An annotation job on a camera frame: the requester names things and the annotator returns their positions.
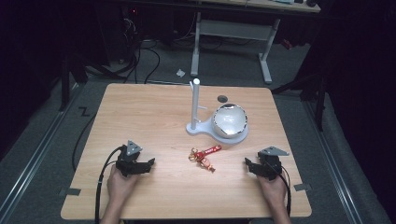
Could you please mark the metal floor rail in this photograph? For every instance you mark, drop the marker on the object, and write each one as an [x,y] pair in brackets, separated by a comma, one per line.
[334,168]
[31,165]

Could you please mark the white bowl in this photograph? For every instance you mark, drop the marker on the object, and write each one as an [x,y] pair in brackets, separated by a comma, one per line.
[230,121]

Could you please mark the person's left hand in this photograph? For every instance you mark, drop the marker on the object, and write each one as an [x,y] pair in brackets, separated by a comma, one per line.
[120,186]

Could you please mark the white table frame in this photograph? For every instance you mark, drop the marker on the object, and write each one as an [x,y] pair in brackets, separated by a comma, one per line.
[236,29]

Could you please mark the grey tape piece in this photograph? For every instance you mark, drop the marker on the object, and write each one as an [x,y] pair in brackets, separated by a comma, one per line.
[302,187]
[71,192]

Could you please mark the person's right hand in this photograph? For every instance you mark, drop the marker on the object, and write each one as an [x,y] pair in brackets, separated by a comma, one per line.
[272,189]

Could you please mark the black stand legs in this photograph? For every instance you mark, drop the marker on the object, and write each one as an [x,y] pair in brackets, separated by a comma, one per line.
[317,93]
[65,84]

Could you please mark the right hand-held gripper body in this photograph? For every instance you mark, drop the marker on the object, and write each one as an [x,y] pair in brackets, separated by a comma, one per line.
[270,165]

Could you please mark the dark round table grommet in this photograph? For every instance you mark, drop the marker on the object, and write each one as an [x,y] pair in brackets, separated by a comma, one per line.
[222,99]

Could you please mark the white hanger stand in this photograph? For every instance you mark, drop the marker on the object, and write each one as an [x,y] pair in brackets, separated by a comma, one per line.
[195,105]

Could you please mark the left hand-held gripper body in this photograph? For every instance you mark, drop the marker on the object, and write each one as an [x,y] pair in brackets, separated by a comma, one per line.
[129,161]

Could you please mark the white paper scrap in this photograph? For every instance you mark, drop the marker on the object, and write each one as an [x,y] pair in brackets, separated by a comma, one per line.
[180,72]

